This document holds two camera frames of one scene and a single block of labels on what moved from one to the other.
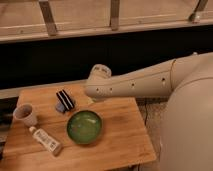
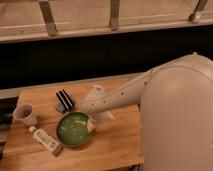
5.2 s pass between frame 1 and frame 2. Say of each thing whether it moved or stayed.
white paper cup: stayed
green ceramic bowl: moved
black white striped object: stayed
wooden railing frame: stayed
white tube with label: stayed
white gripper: moved
